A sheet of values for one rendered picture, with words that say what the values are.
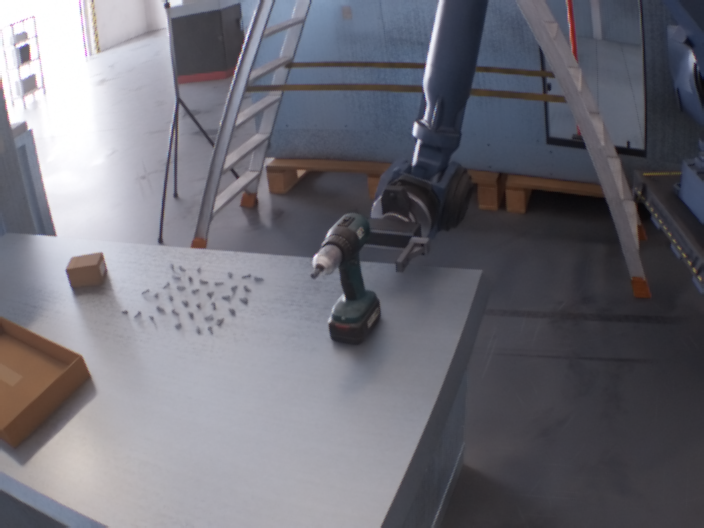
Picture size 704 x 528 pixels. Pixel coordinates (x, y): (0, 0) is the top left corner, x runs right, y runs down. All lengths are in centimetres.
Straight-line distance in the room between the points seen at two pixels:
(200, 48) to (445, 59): 564
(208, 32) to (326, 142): 362
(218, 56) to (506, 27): 437
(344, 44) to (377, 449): 256
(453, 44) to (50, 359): 124
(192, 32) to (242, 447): 623
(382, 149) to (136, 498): 272
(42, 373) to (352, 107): 244
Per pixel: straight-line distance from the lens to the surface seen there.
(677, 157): 328
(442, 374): 127
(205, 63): 711
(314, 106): 358
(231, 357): 140
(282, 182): 371
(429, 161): 169
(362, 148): 356
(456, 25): 159
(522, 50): 315
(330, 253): 124
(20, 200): 276
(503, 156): 334
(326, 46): 345
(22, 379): 154
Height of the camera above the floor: 146
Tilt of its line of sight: 28 degrees down
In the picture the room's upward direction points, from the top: 7 degrees counter-clockwise
